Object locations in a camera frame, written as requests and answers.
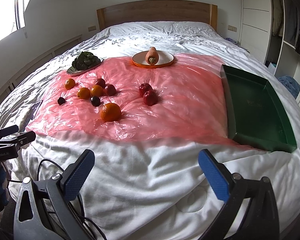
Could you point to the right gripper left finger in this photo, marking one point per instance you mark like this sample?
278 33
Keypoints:
76 174

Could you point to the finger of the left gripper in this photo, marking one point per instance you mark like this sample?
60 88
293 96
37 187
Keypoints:
8 131
20 140

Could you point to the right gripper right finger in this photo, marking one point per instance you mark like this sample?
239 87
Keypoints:
218 176

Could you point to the dark plum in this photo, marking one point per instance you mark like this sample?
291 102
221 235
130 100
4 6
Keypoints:
95 101
61 101

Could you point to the large orange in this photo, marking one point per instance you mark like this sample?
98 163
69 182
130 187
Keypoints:
110 112

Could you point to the small orange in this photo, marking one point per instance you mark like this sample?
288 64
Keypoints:
69 84
97 91
84 93

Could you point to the red apple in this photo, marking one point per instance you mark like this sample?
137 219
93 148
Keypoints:
100 82
150 98
143 88
110 90

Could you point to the smartphone with red case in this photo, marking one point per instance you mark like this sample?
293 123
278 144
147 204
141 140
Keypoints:
30 115

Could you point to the green rectangular tray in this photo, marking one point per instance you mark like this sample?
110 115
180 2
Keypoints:
256 115

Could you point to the silver metal plate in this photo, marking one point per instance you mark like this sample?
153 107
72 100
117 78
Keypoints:
78 69

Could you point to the pink plastic sheet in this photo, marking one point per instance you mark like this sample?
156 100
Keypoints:
122 102

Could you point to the dark green leafy vegetable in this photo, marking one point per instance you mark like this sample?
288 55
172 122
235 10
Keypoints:
86 57

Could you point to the orange rimmed white plate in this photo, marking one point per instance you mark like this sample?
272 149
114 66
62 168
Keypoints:
165 59

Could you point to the carrot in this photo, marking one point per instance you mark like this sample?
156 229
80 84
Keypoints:
152 56

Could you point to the white wardrobe with shelves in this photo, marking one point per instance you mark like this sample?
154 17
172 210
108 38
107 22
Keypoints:
269 30

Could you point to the wooden headboard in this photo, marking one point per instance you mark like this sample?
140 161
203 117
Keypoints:
158 10

